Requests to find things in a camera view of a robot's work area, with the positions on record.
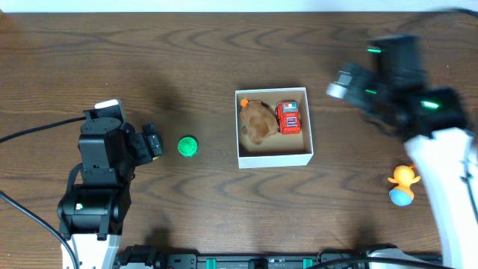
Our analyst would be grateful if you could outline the green ridged ball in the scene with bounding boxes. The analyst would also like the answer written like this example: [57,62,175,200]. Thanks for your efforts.
[177,136,199,157]

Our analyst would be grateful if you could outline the red toy truck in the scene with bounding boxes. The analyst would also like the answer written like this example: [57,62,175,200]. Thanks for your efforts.
[275,101,302,135]

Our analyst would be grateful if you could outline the brown plush toy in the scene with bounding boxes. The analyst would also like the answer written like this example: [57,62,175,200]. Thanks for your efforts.
[240,99,278,145]

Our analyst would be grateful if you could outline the orange duck toy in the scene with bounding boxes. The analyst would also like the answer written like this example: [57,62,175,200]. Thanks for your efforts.
[388,165,421,206]

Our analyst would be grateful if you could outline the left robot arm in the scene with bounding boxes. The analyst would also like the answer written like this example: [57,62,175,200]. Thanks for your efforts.
[58,105,163,268]

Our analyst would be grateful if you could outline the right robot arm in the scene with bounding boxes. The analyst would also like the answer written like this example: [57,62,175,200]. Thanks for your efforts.
[327,35,477,268]

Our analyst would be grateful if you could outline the white cardboard box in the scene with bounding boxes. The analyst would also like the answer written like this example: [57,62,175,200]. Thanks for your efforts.
[235,87,314,169]

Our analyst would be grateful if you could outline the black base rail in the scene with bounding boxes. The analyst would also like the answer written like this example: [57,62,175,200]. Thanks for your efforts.
[112,244,446,269]

